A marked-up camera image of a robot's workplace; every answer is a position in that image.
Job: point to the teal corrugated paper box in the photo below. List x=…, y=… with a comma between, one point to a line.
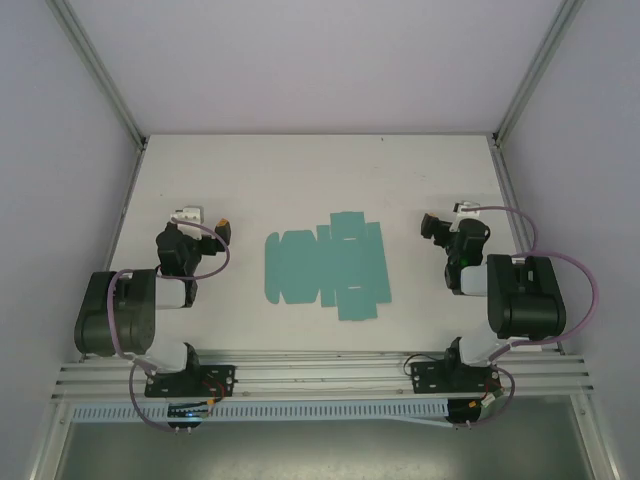
x=325, y=270

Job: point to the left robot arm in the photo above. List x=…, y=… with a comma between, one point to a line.
x=125, y=310

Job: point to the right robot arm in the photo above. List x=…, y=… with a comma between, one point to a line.
x=525, y=300

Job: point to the black round electronics housing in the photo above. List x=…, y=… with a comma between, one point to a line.
x=186, y=424
x=462, y=412

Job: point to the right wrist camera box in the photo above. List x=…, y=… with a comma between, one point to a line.
x=467, y=207

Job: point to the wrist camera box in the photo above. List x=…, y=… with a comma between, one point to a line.
x=187, y=216
x=467, y=207

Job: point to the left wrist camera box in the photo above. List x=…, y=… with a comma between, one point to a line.
x=187, y=216

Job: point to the aluminium table side rail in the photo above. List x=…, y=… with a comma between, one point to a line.
x=114, y=250

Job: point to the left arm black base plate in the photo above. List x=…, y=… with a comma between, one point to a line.
x=220, y=375

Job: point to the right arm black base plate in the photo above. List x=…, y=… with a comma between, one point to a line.
x=425, y=377

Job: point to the aluminium mounting rail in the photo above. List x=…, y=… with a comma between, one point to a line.
x=320, y=372

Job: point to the aluminium frame post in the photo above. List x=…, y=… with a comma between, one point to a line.
x=98, y=75
x=535, y=75

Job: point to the aluminium lower frame leg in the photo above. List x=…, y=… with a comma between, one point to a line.
x=597, y=440
x=47, y=445

